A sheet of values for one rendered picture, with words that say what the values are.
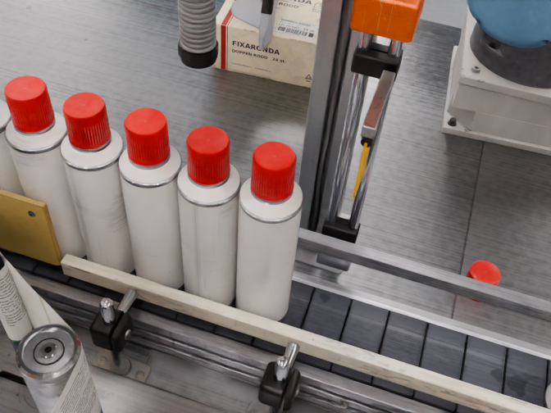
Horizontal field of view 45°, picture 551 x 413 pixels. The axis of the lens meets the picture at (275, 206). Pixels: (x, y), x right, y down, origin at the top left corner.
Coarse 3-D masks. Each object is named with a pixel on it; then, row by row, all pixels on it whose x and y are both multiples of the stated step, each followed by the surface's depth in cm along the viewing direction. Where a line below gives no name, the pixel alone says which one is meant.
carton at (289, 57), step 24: (288, 0) 96; (312, 0) 97; (216, 24) 91; (240, 24) 92; (288, 24) 92; (312, 24) 93; (240, 48) 93; (264, 48) 92; (288, 48) 91; (312, 48) 90; (240, 72) 96; (264, 72) 95; (288, 72) 94; (312, 72) 93
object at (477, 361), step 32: (96, 288) 65; (320, 288) 66; (192, 320) 63; (288, 320) 64; (320, 320) 64; (352, 320) 64; (384, 320) 64; (416, 320) 65; (384, 352) 62; (416, 352) 62; (448, 352) 62; (480, 352) 63; (512, 352) 63; (384, 384) 60; (480, 384) 61; (512, 384) 61; (544, 384) 61
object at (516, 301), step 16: (304, 240) 60; (320, 240) 60; (336, 240) 60; (336, 256) 60; (352, 256) 60; (368, 256) 59; (384, 256) 59; (400, 272) 59; (416, 272) 58; (432, 272) 58; (448, 272) 58; (448, 288) 58; (464, 288) 58; (480, 288) 58; (496, 288) 58; (496, 304) 58; (512, 304) 57; (528, 304) 57; (544, 304) 57; (544, 320) 57
